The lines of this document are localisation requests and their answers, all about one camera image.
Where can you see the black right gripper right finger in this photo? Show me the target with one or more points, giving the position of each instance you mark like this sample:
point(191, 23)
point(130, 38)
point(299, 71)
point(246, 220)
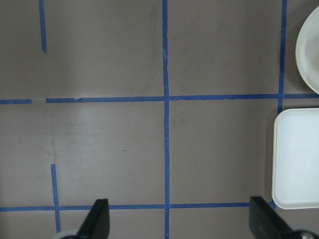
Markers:
point(265, 223)

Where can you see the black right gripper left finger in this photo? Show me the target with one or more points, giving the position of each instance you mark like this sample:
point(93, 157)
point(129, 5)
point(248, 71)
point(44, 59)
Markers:
point(95, 226)

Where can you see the white round bowl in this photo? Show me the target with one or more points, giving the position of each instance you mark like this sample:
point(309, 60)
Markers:
point(307, 51)

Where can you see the blue tape horizontal lower strip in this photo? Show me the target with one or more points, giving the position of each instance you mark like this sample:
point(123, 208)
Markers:
point(124, 207)

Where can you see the blue tape horizontal strip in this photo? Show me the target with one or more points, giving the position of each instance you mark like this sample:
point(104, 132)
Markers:
point(124, 207)
point(181, 98)

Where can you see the white rectangular tray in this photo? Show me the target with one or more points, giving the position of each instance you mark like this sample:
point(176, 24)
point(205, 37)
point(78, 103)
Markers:
point(295, 174)

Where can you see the blue tape short lower-left strip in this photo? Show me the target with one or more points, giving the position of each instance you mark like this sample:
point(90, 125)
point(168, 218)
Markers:
point(55, 197)

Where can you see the blue tape vertical right strip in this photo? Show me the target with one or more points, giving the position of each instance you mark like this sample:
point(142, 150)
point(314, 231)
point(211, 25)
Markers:
point(282, 56)

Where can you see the blue tape vertical strip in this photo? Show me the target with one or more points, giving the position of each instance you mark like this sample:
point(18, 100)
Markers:
point(282, 56)
point(166, 118)

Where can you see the blue tape vertical centre strip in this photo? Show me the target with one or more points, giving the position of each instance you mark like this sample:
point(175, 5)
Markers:
point(166, 118)

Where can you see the blue tape horizontal upper strip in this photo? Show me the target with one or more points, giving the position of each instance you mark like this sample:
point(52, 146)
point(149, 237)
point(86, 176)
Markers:
point(181, 98)

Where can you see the blue tape short left piece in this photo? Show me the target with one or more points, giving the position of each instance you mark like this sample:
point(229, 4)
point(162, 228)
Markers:
point(15, 101)

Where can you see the blue tape short upper-left strip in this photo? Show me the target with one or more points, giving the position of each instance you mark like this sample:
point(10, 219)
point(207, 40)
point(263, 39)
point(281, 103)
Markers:
point(42, 26)

